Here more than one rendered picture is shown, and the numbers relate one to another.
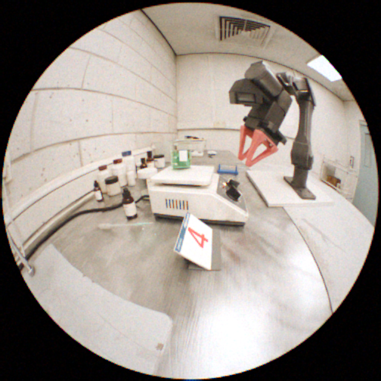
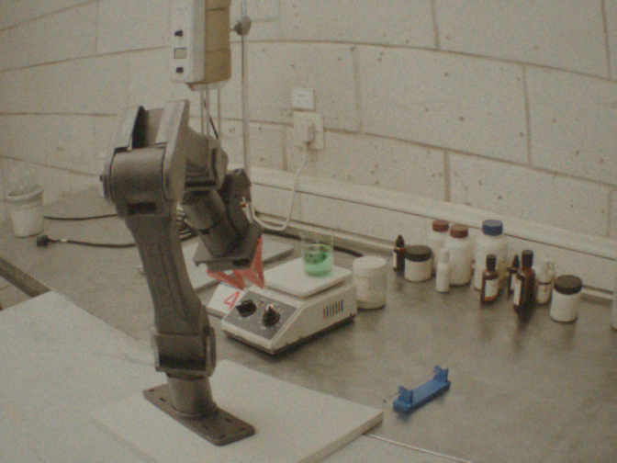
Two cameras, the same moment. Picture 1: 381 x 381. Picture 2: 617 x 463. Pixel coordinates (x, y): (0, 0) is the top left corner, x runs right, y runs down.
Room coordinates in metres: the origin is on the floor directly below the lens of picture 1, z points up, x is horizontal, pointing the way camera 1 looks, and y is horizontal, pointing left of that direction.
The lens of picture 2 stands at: (0.95, -1.10, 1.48)
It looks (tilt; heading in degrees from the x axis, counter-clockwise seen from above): 18 degrees down; 120
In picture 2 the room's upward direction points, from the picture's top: 3 degrees counter-clockwise
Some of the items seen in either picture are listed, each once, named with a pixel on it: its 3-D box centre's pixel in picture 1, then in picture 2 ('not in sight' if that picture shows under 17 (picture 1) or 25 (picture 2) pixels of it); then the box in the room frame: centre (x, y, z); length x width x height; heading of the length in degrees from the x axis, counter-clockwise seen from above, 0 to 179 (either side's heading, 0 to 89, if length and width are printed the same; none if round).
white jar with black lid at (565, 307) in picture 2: (159, 161); (566, 298); (0.76, 0.18, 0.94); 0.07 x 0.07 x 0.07
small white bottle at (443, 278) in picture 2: (130, 175); (443, 269); (0.46, 0.23, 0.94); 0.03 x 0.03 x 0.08
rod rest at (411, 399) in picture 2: (227, 168); (423, 387); (0.59, -0.18, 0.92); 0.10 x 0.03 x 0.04; 71
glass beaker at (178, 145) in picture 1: (180, 153); (319, 252); (0.31, 0.02, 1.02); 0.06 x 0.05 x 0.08; 43
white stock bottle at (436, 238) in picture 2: (104, 178); (440, 246); (0.42, 0.32, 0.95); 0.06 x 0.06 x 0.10
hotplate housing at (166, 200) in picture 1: (197, 192); (293, 304); (0.28, -0.02, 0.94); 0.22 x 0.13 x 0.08; 75
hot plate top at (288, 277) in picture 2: (185, 173); (303, 276); (0.29, 0.01, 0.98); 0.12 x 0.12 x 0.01; 75
